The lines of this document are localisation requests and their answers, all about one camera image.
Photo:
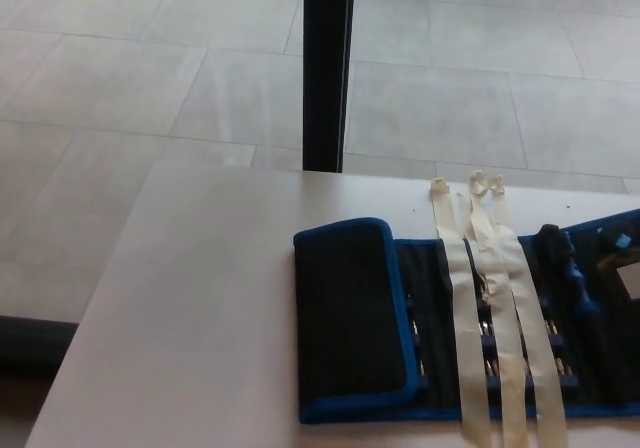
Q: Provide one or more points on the black vertical post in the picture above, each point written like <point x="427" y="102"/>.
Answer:
<point x="325" y="68"/>

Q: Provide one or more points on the wide beige masking tape strip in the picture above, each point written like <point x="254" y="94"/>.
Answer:
<point x="528" y="290"/>

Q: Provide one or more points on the narrow beige masking tape strip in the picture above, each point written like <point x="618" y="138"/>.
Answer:
<point x="460" y="315"/>

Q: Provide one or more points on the dark base on floor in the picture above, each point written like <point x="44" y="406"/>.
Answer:
<point x="27" y="338"/>

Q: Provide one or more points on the small blue square piece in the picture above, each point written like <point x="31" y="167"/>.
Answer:
<point x="621" y="240"/>

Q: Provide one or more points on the crumpled beige masking tape strip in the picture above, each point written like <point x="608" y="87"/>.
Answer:
<point x="508" y="365"/>

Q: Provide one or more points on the black toolkit roll blue trim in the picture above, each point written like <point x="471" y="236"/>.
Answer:
<point x="347" y="290"/>

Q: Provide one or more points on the blue screwdriver bit holder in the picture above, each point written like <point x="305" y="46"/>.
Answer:
<point x="487" y="340"/>

